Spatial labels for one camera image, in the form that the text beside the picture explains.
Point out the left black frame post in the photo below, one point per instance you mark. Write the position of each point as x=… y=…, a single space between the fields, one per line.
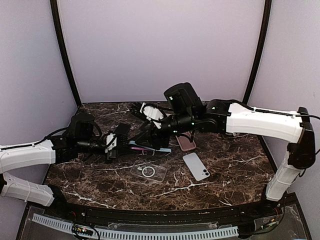
x=63 y=51

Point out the clear magsafe phone case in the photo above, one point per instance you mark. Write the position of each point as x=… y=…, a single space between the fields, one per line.
x=149 y=171

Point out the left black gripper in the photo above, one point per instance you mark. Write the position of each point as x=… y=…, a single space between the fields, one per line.
x=114 y=153

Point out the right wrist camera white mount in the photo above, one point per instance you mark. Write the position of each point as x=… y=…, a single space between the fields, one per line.
x=148 y=112

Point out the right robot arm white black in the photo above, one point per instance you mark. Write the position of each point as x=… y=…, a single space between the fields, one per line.
x=189 y=114

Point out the small green circuit board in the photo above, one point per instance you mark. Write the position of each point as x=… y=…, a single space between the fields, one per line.
x=81 y=231

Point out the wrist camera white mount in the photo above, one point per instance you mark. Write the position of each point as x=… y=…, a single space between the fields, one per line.
x=115 y=141
x=148 y=112

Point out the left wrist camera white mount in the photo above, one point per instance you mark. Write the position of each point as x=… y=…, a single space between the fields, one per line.
x=115 y=141

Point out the right black frame post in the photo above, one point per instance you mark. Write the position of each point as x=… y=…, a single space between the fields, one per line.
x=259 y=50

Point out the pink phone case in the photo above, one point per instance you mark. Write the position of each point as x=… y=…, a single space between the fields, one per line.
x=185 y=144

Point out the light blue phone case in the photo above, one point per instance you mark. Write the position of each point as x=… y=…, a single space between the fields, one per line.
x=161 y=150

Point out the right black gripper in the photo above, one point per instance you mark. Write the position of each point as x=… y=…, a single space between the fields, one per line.
x=154 y=137

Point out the black front rail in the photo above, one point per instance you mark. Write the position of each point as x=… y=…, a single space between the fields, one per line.
x=239 y=214

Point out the phone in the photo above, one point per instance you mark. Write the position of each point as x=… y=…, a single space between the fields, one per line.
x=122 y=129
x=136 y=148
x=196 y=166

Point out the white slotted cable duct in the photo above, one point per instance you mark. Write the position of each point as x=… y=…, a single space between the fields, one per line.
x=108 y=234

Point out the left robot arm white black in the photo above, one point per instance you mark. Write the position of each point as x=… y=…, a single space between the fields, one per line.
x=82 y=135

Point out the black frame post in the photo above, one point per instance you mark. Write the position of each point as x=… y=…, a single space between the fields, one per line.
x=63 y=51
x=259 y=50

